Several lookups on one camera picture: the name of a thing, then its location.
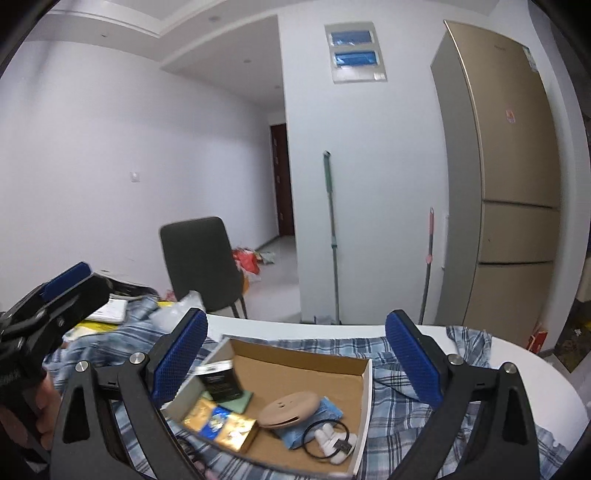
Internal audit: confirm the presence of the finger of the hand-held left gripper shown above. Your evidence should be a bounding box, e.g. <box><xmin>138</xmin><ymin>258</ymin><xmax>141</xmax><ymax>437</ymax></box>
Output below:
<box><xmin>23</xmin><ymin>272</ymin><xmax>114</xmax><ymax>365</ymax></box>
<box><xmin>9</xmin><ymin>261</ymin><xmax>93</xmax><ymax>324</ymax></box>

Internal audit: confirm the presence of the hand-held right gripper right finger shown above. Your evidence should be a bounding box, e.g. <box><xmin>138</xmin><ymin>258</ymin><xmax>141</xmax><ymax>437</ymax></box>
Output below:
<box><xmin>385</xmin><ymin>310</ymin><xmax>541</xmax><ymax>480</ymax></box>

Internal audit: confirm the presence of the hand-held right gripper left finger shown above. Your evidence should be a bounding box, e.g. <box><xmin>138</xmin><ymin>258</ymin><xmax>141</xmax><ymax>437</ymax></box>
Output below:
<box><xmin>48</xmin><ymin>308</ymin><xmax>208</xmax><ymax>480</ymax></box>

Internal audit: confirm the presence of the black tin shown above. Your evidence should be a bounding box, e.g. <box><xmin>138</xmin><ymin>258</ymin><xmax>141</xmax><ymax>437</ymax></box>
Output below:
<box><xmin>194</xmin><ymin>360</ymin><xmax>245</xmax><ymax>402</ymax></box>

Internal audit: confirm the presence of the green pad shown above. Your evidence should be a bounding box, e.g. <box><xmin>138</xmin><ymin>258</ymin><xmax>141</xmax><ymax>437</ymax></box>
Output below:
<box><xmin>217</xmin><ymin>390</ymin><xmax>256</xmax><ymax>414</ymax></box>

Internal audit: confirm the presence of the gold foil packet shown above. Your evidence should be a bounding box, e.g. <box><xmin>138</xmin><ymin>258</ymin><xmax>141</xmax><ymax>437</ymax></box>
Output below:
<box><xmin>182</xmin><ymin>398</ymin><xmax>259</xmax><ymax>453</ymax></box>

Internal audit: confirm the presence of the cardboard box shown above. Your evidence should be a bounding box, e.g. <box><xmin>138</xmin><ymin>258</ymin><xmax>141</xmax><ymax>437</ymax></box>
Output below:
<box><xmin>159</xmin><ymin>337</ymin><xmax>374</xmax><ymax>478</ymax></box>

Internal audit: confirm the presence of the blue plastic packet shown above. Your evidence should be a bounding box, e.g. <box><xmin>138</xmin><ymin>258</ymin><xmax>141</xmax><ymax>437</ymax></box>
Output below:
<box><xmin>277</xmin><ymin>398</ymin><xmax>345</xmax><ymax>450</ymax></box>

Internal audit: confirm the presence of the beige round disc case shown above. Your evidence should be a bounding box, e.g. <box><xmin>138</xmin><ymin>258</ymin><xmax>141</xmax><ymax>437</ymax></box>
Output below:
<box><xmin>257</xmin><ymin>390</ymin><xmax>319</xmax><ymax>430</ymax></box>

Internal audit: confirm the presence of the person's left hand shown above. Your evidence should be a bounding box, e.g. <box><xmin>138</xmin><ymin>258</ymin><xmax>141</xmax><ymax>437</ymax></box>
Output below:
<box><xmin>33</xmin><ymin>374</ymin><xmax>66</xmax><ymax>449</ymax></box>

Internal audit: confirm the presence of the white paper envelope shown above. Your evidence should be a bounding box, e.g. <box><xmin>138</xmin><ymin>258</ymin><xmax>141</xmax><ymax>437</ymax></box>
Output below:
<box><xmin>85</xmin><ymin>298</ymin><xmax>127</xmax><ymax>324</ymax></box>

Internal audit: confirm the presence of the yellow flat packet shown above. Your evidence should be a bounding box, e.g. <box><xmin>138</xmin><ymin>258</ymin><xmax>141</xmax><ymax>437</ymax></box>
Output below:
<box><xmin>74</xmin><ymin>320</ymin><xmax>122</xmax><ymax>336</ymax></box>

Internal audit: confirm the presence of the clear plastic bag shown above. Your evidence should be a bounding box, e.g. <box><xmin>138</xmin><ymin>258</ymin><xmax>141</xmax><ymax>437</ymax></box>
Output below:
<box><xmin>152</xmin><ymin>290</ymin><xmax>206</xmax><ymax>333</ymax></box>

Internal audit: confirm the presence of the black flat bag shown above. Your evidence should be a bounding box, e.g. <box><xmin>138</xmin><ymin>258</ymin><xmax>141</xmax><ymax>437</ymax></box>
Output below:
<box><xmin>99</xmin><ymin>272</ymin><xmax>160</xmax><ymax>297</ymax></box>

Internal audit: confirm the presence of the blue plaid cloth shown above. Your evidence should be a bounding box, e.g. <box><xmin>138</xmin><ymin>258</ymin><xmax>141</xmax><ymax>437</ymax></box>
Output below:
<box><xmin>44</xmin><ymin>295</ymin><xmax>573</xmax><ymax>480</ymax></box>

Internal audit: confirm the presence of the black chair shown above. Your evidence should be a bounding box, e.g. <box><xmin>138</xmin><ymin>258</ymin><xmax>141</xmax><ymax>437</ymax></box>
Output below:
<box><xmin>159</xmin><ymin>216</ymin><xmax>249</xmax><ymax>320</ymax></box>

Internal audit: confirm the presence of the red plastic bag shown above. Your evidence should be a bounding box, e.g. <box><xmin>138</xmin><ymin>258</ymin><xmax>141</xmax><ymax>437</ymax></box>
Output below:
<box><xmin>232</xmin><ymin>248</ymin><xmax>262</xmax><ymax>275</ymax></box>

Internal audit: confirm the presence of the red orange carton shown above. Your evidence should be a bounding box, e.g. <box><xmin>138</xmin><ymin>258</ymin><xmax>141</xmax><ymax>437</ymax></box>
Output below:
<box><xmin>526</xmin><ymin>320</ymin><xmax>551</xmax><ymax>354</ymax></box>

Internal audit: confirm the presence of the gold refrigerator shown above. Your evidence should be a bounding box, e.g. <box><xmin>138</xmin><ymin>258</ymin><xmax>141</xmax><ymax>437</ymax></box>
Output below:
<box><xmin>429</xmin><ymin>19</ymin><xmax>575</xmax><ymax>349</ymax></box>

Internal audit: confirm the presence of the dark wooden door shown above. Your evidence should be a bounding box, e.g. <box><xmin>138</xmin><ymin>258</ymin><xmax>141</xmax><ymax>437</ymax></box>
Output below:
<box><xmin>270</xmin><ymin>124</ymin><xmax>296</xmax><ymax>238</ymax></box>

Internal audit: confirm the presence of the green-handled mop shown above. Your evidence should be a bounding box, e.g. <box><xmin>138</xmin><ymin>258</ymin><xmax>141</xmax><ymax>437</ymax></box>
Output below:
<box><xmin>300</xmin><ymin>151</ymin><xmax>345</xmax><ymax>325</ymax></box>

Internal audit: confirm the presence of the wall electrical panel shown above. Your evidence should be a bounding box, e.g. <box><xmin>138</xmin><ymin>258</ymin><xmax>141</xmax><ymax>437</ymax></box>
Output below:
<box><xmin>324</xmin><ymin>21</ymin><xmax>387</xmax><ymax>84</ymax></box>

